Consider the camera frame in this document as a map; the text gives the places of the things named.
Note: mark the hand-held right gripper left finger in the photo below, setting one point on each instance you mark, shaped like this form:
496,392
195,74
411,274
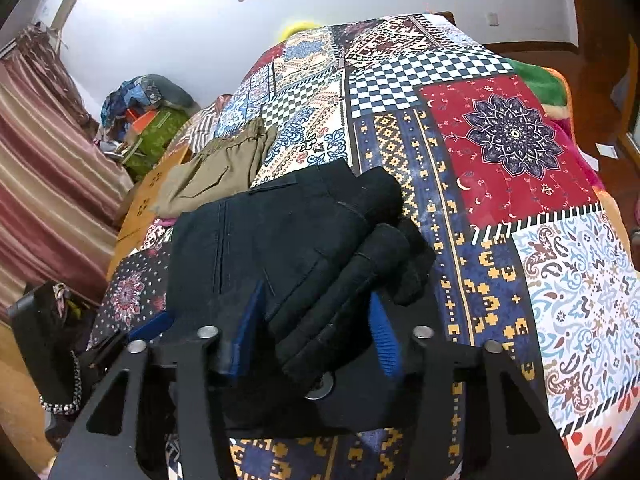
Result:
245,335

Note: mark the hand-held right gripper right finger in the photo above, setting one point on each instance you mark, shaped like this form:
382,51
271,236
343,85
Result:
382,340

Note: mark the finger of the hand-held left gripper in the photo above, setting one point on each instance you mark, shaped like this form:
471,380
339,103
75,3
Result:
150,325

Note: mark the black pants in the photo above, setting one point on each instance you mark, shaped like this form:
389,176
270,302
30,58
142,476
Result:
280,240

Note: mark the khaki pants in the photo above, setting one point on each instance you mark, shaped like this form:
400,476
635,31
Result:
210,170

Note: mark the striped curtain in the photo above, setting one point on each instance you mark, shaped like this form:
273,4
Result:
45,185

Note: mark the patchwork patterned bedsheet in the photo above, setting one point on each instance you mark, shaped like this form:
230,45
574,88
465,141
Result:
500,200

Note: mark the pile of clothes and bags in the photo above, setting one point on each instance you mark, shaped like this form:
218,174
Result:
145,120

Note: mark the striped cloth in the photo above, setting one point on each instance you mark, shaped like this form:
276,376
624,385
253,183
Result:
200,120

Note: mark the white paper sheet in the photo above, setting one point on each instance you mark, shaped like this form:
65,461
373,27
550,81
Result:
606,149

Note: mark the multicoloured fleece blanket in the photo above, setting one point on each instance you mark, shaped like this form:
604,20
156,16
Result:
540,82

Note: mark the yellow pillow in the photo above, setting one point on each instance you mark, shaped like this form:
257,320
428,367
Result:
297,30

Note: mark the wooden bed frame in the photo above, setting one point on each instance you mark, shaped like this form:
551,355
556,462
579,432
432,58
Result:
445,17

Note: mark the wall socket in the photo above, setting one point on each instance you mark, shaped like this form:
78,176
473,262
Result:
493,19

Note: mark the wooden door frame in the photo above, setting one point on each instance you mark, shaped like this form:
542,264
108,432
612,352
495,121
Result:
627,105

